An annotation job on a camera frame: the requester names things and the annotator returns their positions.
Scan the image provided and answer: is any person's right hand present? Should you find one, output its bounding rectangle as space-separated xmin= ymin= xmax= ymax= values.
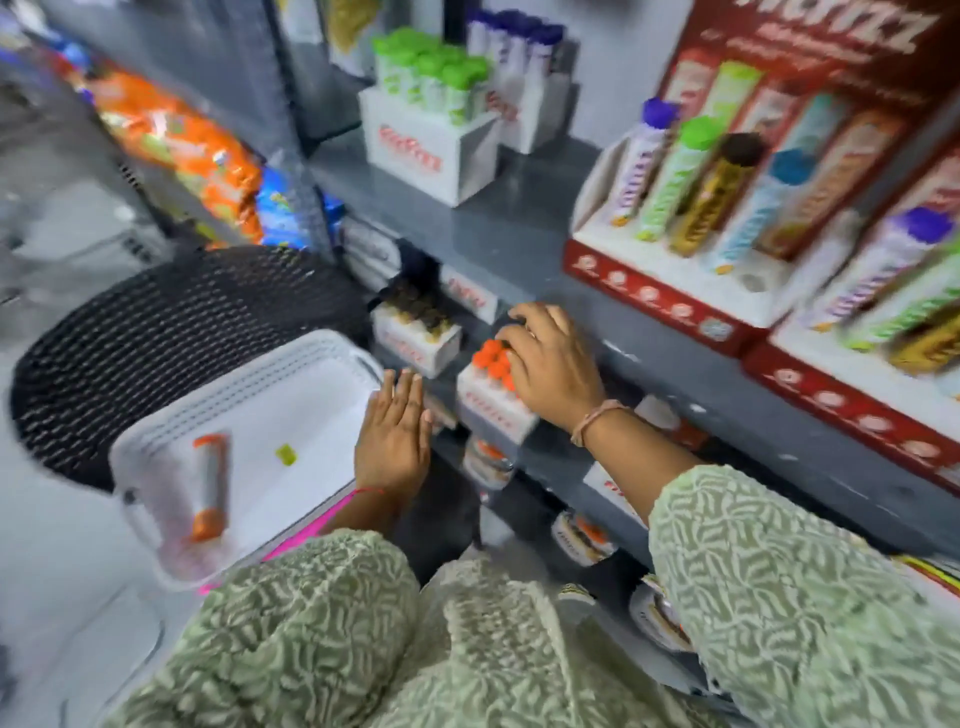
xmin=495 ymin=302 xmax=609 ymax=432

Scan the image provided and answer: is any person's left hand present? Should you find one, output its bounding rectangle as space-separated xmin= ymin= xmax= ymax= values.
xmin=354 ymin=367 xmax=435 ymax=505

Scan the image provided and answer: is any white plastic basket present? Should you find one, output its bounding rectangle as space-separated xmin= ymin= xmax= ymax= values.
xmin=108 ymin=330 xmax=387 ymax=594

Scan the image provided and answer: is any person's right forearm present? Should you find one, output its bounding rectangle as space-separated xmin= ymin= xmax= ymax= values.
xmin=581 ymin=408 xmax=960 ymax=728

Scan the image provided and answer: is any person's left forearm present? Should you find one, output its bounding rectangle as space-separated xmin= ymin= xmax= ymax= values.
xmin=318 ymin=487 xmax=406 ymax=540

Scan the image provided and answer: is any cluster of orange-capped tubes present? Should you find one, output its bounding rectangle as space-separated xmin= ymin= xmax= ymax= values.
xmin=471 ymin=339 xmax=520 ymax=396

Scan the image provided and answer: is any white carton with red print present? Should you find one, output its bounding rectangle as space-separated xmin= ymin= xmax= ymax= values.
xmin=438 ymin=265 xmax=501 ymax=326
xmin=581 ymin=461 xmax=648 ymax=528

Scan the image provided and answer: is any cluster of dark-capped tubes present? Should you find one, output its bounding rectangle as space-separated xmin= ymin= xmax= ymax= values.
xmin=384 ymin=280 xmax=456 ymax=343

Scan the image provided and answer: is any grey metal shelf rack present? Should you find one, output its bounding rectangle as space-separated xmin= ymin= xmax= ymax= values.
xmin=37 ymin=0 xmax=960 ymax=575

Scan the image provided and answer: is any white and orange jar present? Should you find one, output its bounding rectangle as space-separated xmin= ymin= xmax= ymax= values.
xmin=550 ymin=510 xmax=621 ymax=569
xmin=629 ymin=576 xmax=696 ymax=654
xmin=460 ymin=438 xmax=519 ymax=493

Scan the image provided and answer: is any red cardboard display stand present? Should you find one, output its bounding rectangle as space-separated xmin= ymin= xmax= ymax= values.
xmin=563 ymin=0 xmax=960 ymax=358
xmin=741 ymin=150 xmax=960 ymax=494

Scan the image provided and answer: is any stack of white cartons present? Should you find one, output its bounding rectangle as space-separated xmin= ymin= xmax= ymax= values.
xmin=340 ymin=216 xmax=404 ymax=291

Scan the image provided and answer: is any pink strip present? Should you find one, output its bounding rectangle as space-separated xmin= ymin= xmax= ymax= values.
xmin=198 ymin=487 xmax=358 ymax=598

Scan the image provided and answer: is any purple-capped white tube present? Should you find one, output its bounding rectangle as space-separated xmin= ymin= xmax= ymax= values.
xmin=608 ymin=97 xmax=681 ymax=228
xmin=801 ymin=206 xmax=956 ymax=333

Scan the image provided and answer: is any green-capped tube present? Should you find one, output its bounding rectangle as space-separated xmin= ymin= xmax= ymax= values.
xmin=843 ymin=246 xmax=960 ymax=353
xmin=636 ymin=115 xmax=723 ymax=243

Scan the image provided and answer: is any large white display box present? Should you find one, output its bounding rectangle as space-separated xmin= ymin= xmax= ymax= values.
xmin=357 ymin=84 xmax=502 ymax=209

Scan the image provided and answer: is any orange-capped white tube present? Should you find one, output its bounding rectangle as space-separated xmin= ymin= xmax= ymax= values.
xmin=190 ymin=432 xmax=231 ymax=543

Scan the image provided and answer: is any brown-capped gold tube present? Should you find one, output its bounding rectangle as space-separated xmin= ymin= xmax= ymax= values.
xmin=669 ymin=132 xmax=765 ymax=259
xmin=888 ymin=310 xmax=960 ymax=377

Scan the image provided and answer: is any black woven basket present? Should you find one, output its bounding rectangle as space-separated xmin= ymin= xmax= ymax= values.
xmin=10 ymin=245 xmax=373 ymax=494

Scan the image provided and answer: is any blue snack packet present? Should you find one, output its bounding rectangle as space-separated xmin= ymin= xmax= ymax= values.
xmin=255 ymin=165 xmax=347 ymax=251

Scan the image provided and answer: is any green patterned garment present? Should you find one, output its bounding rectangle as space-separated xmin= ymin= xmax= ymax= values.
xmin=103 ymin=528 xmax=751 ymax=728

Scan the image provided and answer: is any blue-capped tube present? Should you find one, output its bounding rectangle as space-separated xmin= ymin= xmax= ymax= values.
xmin=708 ymin=149 xmax=816 ymax=276

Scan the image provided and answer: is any cluster of green-capped tubes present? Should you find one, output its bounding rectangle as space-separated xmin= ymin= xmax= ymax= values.
xmin=372 ymin=27 xmax=493 ymax=126

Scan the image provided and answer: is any cluster of purple-capped tubes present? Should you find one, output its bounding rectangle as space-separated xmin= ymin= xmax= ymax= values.
xmin=464 ymin=8 xmax=568 ymax=81

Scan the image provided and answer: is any pile of orange snack packets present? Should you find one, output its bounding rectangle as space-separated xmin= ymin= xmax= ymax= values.
xmin=88 ymin=69 xmax=265 ymax=246

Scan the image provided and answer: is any beige wrist bracelet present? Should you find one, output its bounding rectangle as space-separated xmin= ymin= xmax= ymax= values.
xmin=570 ymin=399 xmax=632 ymax=449

